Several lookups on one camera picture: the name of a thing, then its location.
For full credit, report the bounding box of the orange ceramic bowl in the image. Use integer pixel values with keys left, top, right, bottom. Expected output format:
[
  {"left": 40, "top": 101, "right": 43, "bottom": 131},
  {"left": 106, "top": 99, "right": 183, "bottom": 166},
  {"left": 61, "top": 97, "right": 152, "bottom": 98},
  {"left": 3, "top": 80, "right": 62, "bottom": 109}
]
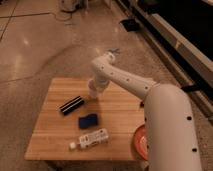
[{"left": 133, "top": 125, "right": 148, "bottom": 160}]

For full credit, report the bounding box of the white plastic bottle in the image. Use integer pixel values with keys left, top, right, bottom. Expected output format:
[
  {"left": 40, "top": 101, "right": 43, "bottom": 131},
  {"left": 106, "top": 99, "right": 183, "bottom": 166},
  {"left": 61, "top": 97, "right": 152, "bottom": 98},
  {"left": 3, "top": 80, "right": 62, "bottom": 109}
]
[{"left": 69, "top": 128, "right": 109, "bottom": 150}]

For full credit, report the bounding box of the black rectangular box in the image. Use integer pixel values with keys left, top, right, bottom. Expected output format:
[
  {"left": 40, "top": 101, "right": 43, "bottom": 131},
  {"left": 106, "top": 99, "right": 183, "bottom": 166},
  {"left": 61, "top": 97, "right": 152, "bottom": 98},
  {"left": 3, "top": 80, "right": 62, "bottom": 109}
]
[{"left": 59, "top": 96, "right": 85, "bottom": 116}]

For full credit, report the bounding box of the wooden table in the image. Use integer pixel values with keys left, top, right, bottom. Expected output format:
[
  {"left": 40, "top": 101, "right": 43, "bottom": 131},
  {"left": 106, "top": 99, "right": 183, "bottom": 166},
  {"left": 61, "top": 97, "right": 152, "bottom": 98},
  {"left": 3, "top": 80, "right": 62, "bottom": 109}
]
[{"left": 25, "top": 78, "right": 144, "bottom": 161}]

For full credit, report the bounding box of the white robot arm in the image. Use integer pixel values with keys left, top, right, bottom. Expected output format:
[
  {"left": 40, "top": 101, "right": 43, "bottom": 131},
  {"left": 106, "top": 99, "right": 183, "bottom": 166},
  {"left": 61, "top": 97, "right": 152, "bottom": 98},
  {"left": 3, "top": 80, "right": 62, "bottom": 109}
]
[{"left": 91, "top": 52, "right": 202, "bottom": 171}]

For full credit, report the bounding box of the blue sponge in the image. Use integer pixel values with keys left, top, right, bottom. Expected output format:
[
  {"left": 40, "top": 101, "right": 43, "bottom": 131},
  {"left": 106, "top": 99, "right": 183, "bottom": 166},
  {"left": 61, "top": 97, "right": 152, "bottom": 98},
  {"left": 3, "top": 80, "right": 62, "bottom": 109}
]
[{"left": 78, "top": 114, "right": 98, "bottom": 129}]

